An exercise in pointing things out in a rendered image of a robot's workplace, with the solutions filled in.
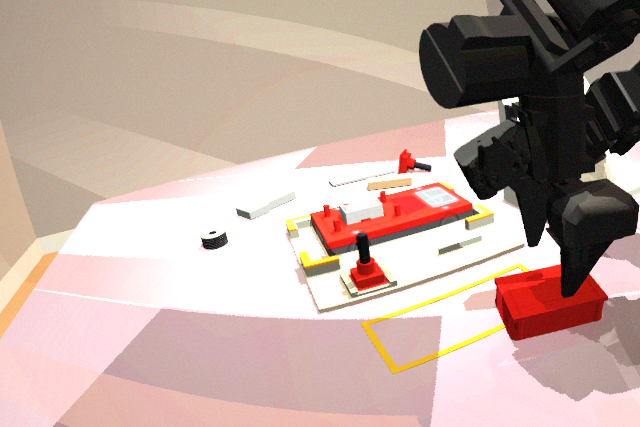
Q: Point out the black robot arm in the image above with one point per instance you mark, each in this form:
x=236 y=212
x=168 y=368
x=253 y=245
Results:
x=479 y=59

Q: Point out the beige rectangular block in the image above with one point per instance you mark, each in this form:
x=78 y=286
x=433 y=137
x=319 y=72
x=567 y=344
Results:
x=389 y=181

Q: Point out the red rectangular shell with corner holes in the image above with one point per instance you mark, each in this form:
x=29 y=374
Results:
x=526 y=300

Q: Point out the yellow rectangular outline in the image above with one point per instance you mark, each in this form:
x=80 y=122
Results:
x=389 y=362

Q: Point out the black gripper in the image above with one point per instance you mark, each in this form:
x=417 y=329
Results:
x=584 y=217

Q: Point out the small black tyre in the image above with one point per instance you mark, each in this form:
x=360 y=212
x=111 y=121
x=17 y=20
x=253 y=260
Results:
x=214 y=238

